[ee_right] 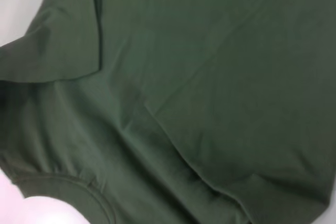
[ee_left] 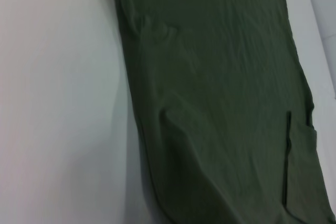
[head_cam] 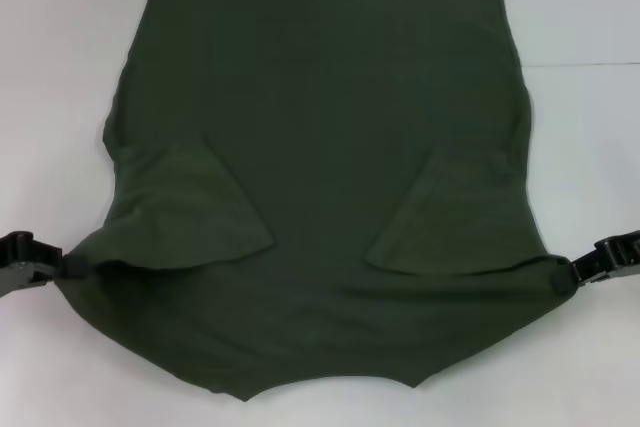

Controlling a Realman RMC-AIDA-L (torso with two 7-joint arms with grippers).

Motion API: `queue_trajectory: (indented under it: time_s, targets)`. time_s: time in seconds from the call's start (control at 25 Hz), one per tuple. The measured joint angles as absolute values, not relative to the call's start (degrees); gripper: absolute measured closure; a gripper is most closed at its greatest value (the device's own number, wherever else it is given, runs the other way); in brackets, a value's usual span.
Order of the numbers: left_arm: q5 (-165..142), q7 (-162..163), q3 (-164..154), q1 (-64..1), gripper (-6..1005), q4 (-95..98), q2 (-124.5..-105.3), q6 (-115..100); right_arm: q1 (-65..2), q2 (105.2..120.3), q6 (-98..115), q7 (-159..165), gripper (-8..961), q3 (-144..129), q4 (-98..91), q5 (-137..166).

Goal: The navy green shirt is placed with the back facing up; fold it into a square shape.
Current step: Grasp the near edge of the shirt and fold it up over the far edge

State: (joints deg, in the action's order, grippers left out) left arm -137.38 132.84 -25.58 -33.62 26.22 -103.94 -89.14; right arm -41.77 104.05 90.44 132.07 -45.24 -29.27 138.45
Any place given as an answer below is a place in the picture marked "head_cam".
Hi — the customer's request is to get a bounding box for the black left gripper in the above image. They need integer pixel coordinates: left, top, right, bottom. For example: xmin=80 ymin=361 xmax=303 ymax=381
xmin=0 ymin=230 xmax=89 ymax=299

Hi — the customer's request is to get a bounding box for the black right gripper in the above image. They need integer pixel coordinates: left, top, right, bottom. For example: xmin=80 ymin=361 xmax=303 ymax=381
xmin=552 ymin=229 xmax=640 ymax=298

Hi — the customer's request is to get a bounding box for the dark green t-shirt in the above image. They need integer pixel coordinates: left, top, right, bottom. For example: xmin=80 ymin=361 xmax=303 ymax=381
xmin=57 ymin=0 xmax=576 ymax=393

